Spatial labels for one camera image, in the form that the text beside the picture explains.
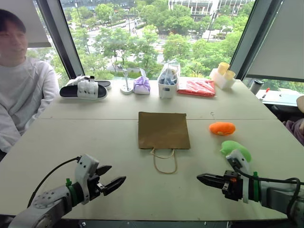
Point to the person in white sweatshirt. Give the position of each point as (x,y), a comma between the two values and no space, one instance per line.
(21,90)

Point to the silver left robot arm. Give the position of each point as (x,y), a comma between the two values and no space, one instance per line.
(47,204)

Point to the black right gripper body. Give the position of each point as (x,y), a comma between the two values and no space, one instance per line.
(232,185)

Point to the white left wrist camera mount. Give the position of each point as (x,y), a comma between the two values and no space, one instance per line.
(86,166)

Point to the orange plush toy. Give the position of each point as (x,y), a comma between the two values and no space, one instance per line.
(222,128)

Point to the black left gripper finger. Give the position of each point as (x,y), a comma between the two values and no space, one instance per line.
(115,184)
(103,169)

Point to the purple cloth pouch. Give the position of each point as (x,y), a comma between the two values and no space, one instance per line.
(141,85)

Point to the red plastic package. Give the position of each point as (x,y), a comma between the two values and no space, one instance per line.
(197,88)

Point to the white roller blind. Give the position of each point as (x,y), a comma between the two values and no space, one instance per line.
(31,21)
(278,40)

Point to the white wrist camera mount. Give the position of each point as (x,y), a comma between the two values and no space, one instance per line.
(238,160)
(86,166)

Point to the person in purple clothing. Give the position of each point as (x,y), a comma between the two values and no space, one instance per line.
(295,129)

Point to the silver metal stand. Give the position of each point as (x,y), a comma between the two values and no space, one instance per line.
(126,83)

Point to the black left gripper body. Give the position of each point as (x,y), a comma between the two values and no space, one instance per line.
(94,186)

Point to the brown paper bag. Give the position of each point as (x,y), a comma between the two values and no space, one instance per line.
(164,130)

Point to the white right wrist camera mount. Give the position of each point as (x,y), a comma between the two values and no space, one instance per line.
(238,160)

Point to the black and white slide sandal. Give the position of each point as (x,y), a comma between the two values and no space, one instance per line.
(82,91)
(105,83)

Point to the green plush toy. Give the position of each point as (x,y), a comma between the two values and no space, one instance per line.
(235,146)

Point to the white side desk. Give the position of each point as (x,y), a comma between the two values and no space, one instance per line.
(282,97)

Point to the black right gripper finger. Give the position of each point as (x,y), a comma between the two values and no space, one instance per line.
(212,183)
(210,177)

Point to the yellow plastic cup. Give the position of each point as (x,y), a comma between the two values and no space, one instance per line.
(229,74)
(223,67)

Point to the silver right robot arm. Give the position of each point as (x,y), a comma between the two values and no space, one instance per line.
(275,194)

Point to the white plastic basket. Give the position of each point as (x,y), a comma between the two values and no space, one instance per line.
(166,91)

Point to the white cup holder block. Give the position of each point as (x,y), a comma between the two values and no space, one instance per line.
(221,80)

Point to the grey tumbler with black lid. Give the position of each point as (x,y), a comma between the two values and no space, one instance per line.
(256,87)

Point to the clear bag with blue contents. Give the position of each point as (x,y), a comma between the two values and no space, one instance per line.
(169,72)

